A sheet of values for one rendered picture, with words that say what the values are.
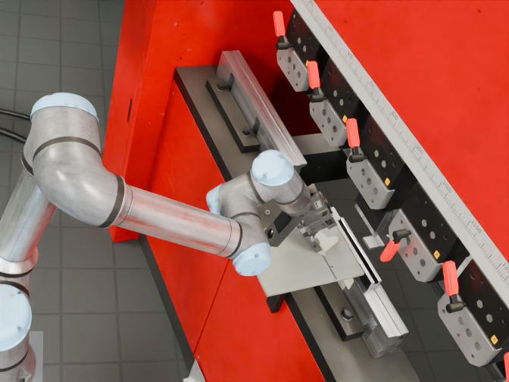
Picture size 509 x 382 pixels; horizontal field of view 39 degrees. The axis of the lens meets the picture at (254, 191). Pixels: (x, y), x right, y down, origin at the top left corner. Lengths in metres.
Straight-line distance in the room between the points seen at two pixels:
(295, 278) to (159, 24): 0.92
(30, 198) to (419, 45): 0.80
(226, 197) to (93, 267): 1.41
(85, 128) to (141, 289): 1.57
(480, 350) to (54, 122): 0.88
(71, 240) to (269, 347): 1.17
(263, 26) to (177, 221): 1.17
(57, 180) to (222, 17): 1.16
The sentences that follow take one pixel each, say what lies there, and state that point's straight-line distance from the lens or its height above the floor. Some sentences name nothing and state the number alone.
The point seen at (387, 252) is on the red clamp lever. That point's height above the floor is 1.19.
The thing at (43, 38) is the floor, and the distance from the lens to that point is 3.81.
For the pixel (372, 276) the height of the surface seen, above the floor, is 0.99.
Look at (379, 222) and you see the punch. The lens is 1.67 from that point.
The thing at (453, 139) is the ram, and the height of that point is 1.48.
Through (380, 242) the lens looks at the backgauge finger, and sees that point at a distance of 1.82.
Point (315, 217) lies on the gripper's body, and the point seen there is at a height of 1.14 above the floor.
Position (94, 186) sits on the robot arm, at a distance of 1.21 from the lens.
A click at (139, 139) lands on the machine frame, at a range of 2.49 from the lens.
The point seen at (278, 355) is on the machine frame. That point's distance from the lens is 1.94.
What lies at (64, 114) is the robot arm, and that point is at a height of 1.40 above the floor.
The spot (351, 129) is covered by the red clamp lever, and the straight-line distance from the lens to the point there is 1.60.
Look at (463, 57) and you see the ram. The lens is 1.37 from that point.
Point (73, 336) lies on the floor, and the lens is 2.65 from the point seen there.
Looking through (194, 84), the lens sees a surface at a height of 0.88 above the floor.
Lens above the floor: 2.27
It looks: 45 degrees down
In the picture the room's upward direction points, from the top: 20 degrees clockwise
